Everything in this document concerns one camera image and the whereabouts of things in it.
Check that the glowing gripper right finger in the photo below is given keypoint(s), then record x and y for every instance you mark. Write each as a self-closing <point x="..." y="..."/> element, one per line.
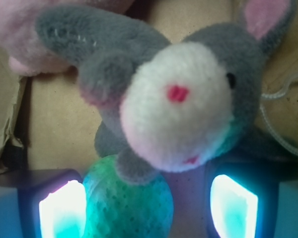
<point x="252" y="199"/>

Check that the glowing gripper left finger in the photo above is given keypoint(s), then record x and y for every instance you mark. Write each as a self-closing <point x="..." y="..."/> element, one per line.
<point x="49" y="203"/>

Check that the green dimpled foam ball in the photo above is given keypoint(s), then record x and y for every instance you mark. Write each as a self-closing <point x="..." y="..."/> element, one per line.
<point x="115" y="209"/>

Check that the brown paper bag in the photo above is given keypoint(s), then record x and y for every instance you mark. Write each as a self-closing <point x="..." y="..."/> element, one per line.
<point x="56" y="127"/>

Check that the pink plush bunny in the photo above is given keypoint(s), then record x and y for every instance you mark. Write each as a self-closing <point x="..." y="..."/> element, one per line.
<point x="27" y="56"/>

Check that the grey plush bunny keychain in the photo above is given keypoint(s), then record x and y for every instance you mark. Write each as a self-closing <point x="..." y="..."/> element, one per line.
<point x="168" y="107"/>

